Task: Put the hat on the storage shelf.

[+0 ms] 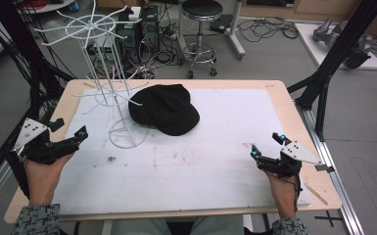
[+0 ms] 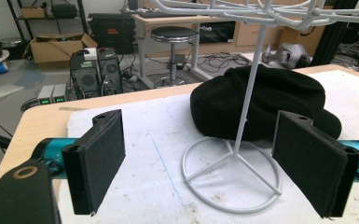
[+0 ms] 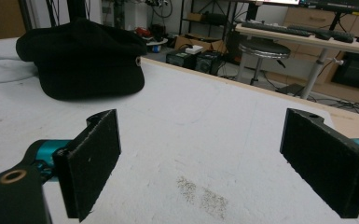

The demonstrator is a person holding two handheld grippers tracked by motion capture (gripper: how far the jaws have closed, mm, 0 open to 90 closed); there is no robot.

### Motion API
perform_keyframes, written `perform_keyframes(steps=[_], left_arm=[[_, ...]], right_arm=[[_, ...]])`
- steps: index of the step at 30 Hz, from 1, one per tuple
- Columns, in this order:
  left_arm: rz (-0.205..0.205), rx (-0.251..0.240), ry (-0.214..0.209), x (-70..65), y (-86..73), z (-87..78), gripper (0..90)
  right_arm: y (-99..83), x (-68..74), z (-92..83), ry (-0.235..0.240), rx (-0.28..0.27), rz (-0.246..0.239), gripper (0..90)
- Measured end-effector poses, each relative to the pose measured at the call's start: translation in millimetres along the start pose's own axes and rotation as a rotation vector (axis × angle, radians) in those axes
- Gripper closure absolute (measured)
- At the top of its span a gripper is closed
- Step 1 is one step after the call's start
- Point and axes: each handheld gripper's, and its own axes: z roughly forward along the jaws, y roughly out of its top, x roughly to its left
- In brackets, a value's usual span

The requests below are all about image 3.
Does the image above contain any computer monitor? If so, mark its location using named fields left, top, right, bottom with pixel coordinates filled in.
left=260, top=0, right=302, bottom=7

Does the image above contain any black metal shelf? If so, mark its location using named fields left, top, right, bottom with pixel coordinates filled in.
left=178, top=0, right=241, bottom=40

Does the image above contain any black cap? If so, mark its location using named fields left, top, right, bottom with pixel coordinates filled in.
left=15, top=17, right=147, bottom=101

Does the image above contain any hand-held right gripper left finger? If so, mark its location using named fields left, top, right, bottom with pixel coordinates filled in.
left=52, top=108, right=122, bottom=223

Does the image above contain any small white box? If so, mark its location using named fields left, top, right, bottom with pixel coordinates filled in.
left=185, top=44, right=204, bottom=55

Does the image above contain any white cable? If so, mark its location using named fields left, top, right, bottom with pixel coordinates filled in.
left=0, top=55, right=39, bottom=85

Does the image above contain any wooden cabinet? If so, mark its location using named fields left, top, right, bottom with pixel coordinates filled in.
left=283, top=7, right=359, bottom=40

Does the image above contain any black equipment box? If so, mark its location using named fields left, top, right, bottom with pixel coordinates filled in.
left=195, top=50, right=224, bottom=76
left=165, top=49, right=198, bottom=70

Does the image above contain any light wooden desk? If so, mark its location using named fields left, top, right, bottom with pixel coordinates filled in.
left=234, top=22, right=359, bottom=101

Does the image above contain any cardboard box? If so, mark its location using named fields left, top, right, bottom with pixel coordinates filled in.
left=174, top=32, right=228, bottom=54

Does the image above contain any black keyboard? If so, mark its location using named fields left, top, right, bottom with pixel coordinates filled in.
left=287, top=23, right=355, bottom=44
left=241, top=21, right=312, bottom=38

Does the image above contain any round metal stool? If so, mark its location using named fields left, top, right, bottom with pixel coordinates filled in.
left=236, top=38, right=292, bottom=87

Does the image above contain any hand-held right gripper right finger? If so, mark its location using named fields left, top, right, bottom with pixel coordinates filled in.
left=279, top=107, right=359, bottom=219

